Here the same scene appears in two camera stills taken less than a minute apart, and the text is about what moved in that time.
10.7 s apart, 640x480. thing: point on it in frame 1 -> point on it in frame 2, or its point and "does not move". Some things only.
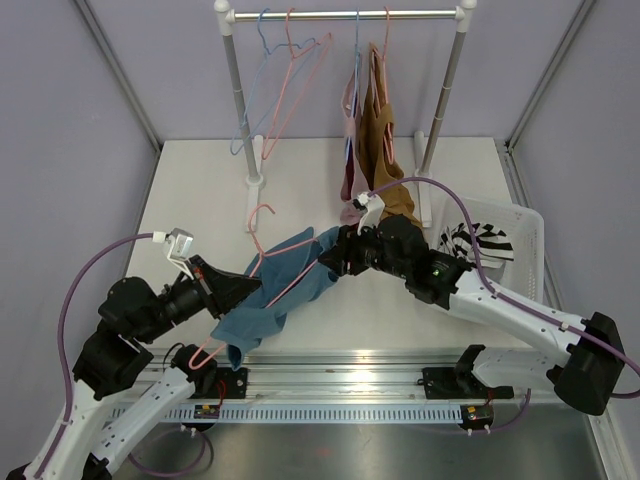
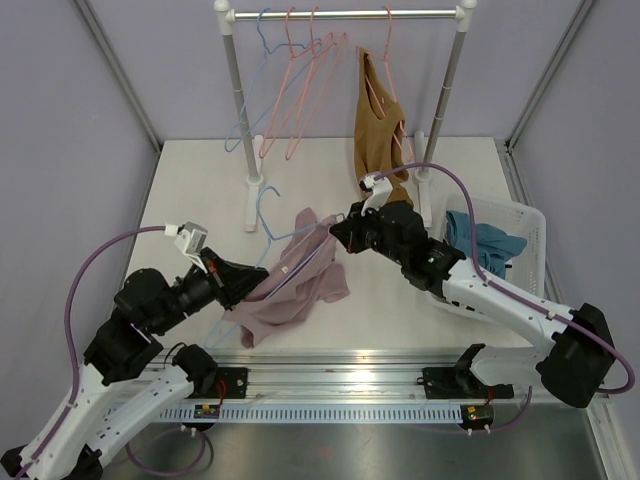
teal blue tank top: (290, 277) -> (492, 246)
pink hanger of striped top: (293, 56) does not move
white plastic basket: (523, 225) does not move
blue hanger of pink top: (355, 84) -> (270, 239)
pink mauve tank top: (350, 112) -> (306, 270)
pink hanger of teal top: (204, 360) -> (315, 55)
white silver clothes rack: (425, 163) does not move
